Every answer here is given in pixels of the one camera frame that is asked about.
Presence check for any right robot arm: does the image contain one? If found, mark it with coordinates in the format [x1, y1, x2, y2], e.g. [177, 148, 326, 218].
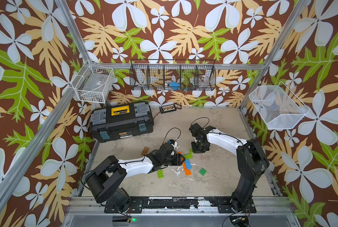
[189, 124, 269, 212]

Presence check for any black wire basket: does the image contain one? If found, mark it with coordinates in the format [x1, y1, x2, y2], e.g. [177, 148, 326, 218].
[128, 59, 217, 91]

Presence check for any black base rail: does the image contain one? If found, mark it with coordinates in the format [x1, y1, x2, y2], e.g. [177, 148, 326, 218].
[104, 196, 257, 214]

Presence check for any long orange lego plate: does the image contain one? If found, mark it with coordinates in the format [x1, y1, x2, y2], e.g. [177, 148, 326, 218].
[182, 163, 192, 176]

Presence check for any aluminium frame post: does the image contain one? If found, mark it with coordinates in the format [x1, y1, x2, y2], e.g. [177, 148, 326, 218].
[239, 0, 309, 110]

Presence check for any white wire basket left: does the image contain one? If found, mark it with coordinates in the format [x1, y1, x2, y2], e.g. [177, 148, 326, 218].
[72, 61, 115, 104]

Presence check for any brown wooden block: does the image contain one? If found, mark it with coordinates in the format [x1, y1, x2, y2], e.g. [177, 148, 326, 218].
[141, 147, 149, 157]

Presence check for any dark green square lego brick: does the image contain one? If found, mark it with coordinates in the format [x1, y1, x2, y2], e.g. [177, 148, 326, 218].
[199, 168, 207, 176]

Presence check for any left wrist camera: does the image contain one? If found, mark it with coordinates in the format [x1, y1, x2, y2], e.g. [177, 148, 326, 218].
[168, 140, 178, 149]

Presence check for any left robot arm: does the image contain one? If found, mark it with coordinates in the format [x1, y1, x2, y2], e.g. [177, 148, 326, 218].
[81, 148, 186, 213]

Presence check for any black power strip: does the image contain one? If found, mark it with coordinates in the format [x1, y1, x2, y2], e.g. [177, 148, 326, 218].
[159, 104, 177, 114]

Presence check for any black toolbox yellow handle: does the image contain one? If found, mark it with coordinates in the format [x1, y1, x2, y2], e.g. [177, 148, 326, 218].
[89, 101, 154, 143]

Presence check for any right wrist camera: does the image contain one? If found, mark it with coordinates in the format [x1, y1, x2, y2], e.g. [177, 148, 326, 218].
[189, 123, 207, 139]

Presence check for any white wire basket right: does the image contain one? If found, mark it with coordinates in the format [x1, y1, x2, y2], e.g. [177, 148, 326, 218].
[249, 82, 310, 130]

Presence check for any blue lego plate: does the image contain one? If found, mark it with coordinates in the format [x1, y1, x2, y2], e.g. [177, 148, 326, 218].
[184, 159, 192, 170]

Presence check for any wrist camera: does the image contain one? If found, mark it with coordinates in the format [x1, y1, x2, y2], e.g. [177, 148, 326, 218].
[189, 123, 207, 139]
[168, 140, 178, 149]

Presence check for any white wire basket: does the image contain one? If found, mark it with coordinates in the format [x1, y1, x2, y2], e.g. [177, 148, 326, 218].
[249, 82, 310, 130]
[72, 61, 115, 104]

